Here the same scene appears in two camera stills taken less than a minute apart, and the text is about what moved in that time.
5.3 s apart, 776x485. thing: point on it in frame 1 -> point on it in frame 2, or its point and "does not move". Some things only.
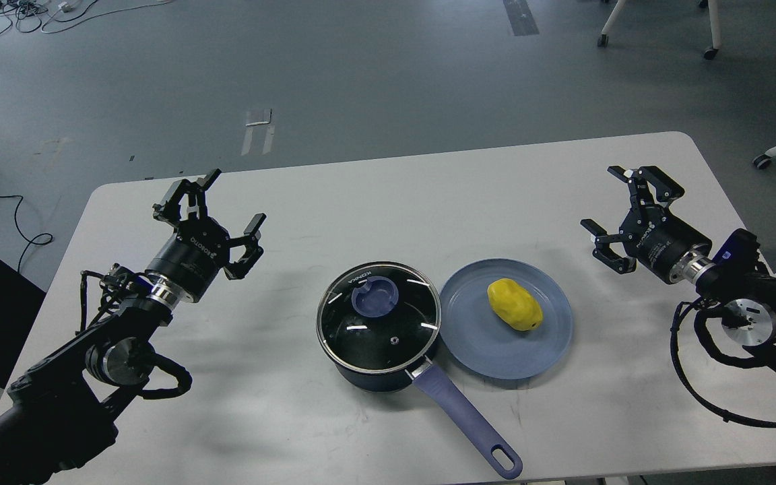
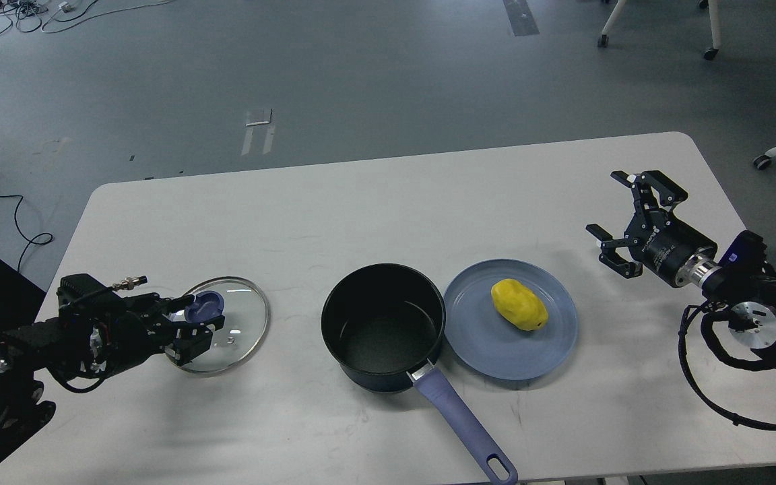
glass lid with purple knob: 378,317 -> 246,322
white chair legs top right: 709,53 does not move
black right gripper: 651,234 does not move
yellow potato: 514,304 does not move
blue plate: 478,341 does not move
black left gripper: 190,261 -> 127,333
